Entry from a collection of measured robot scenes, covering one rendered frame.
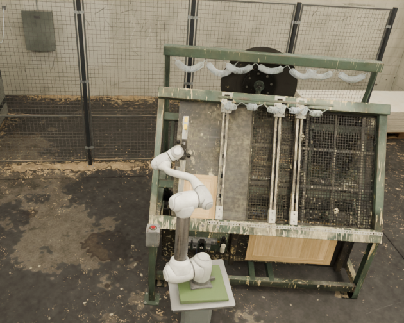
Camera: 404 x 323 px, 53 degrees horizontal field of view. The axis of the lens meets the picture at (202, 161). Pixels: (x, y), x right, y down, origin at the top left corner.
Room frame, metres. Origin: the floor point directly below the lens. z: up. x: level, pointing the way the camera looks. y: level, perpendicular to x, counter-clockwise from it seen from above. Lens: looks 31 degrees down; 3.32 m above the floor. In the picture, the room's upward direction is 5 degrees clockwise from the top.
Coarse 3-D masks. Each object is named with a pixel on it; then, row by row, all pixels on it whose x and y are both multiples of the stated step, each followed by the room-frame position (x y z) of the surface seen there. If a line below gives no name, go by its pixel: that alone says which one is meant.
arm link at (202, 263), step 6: (192, 258) 2.34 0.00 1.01; (198, 258) 2.30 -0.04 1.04; (204, 258) 2.31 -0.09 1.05; (210, 258) 2.35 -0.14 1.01; (192, 264) 2.28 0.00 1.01; (198, 264) 2.27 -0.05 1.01; (204, 264) 2.27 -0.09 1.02; (210, 264) 2.30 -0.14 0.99; (198, 270) 2.24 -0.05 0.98; (204, 270) 2.26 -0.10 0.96; (210, 270) 2.30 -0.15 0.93; (198, 276) 2.24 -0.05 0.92; (204, 276) 2.26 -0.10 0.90; (198, 282) 2.26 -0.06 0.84; (204, 282) 2.26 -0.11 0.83
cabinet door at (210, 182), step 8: (200, 176) 3.20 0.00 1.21; (208, 176) 3.21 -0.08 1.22; (216, 176) 3.21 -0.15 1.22; (184, 184) 3.15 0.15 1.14; (208, 184) 3.17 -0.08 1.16; (216, 184) 3.17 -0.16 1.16; (216, 192) 3.13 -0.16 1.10; (200, 208) 3.04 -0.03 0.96; (192, 216) 2.99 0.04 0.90; (200, 216) 2.99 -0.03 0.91; (208, 216) 3.00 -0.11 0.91
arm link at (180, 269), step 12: (180, 192) 2.36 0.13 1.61; (192, 192) 2.37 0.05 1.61; (180, 204) 2.27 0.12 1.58; (192, 204) 2.30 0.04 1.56; (180, 216) 2.27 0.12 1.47; (180, 228) 2.27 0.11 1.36; (180, 240) 2.25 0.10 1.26; (180, 252) 2.23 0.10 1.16; (168, 264) 2.25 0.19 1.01; (180, 264) 2.20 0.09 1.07; (168, 276) 2.15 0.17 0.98; (180, 276) 2.17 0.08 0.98; (192, 276) 2.21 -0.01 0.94
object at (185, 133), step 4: (184, 116) 3.49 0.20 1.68; (188, 116) 3.50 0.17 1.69; (188, 120) 3.47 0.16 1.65; (188, 124) 3.45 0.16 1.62; (184, 132) 3.41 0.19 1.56; (184, 136) 3.39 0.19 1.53; (180, 160) 3.25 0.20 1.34; (184, 160) 3.26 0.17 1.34; (180, 164) 3.23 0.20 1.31; (184, 164) 3.24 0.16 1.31; (180, 168) 3.21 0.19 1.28; (184, 168) 3.22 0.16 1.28; (180, 180) 3.15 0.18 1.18; (180, 184) 3.13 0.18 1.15; (180, 188) 3.11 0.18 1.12
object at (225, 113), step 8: (232, 96) 3.57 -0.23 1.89; (224, 112) 3.48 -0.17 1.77; (224, 120) 3.50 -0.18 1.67; (224, 128) 3.46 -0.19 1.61; (224, 136) 3.39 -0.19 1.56; (224, 144) 3.34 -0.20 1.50; (224, 152) 3.30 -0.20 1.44; (224, 160) 3.26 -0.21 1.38; (224, 168) 3.22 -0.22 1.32; (216, 200) 3.08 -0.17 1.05; (216, 208) 3.00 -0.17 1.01; (216, 216) 2.96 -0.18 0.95
